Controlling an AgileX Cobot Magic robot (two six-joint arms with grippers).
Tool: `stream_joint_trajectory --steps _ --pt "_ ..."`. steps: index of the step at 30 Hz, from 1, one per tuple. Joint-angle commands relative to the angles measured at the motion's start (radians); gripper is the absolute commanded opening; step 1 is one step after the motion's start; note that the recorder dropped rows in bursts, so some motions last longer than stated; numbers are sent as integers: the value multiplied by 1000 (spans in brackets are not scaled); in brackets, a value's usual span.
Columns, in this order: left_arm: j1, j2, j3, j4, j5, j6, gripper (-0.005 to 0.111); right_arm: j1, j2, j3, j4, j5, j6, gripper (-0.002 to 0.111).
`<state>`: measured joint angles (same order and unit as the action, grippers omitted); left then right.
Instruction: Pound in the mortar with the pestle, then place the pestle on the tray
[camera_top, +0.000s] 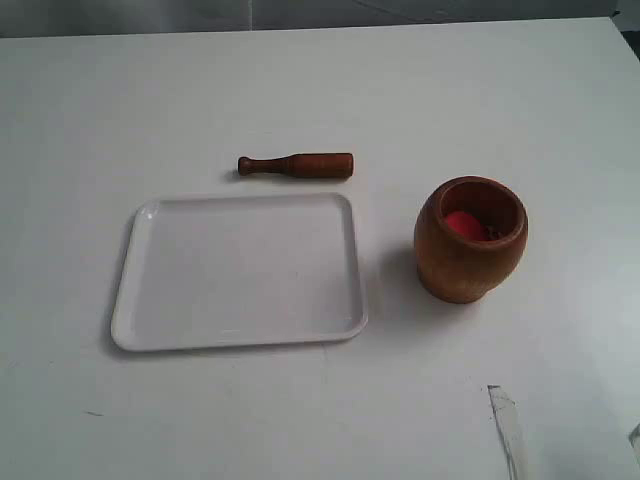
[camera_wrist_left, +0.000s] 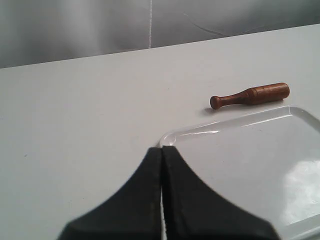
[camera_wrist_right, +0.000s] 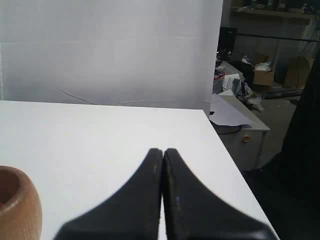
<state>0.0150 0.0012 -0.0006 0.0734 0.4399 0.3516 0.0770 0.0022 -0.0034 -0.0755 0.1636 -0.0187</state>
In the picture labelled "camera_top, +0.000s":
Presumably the brown wooden pestle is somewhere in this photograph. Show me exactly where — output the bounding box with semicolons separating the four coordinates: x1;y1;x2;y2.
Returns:
237;153;355;179

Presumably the red ball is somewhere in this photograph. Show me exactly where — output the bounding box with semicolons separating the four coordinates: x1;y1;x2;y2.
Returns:
445;211;489;241

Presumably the wooden mortar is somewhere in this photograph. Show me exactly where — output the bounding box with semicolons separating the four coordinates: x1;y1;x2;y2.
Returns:
413;176;528;304

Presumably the white rectangular plastic tray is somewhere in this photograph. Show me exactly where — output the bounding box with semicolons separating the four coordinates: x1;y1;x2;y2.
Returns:
110;192;368;353

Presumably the clear tape strip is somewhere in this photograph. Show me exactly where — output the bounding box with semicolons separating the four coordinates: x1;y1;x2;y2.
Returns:
487;385;531;480

